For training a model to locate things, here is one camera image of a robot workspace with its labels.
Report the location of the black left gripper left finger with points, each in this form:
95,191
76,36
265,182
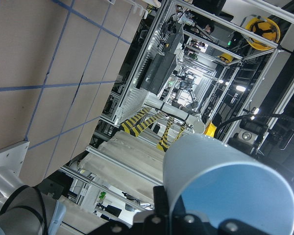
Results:
162,207

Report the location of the white wire cup rack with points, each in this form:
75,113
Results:
140,9

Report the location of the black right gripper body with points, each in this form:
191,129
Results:
252,134

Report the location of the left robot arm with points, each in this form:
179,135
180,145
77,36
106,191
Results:
26,211

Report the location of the yellow hard hat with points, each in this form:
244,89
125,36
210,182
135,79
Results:
265,28

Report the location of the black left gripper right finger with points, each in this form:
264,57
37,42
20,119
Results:
233,227

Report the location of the light blue plastic cup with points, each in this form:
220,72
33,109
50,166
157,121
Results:
218,182

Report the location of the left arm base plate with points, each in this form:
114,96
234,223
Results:
12,157

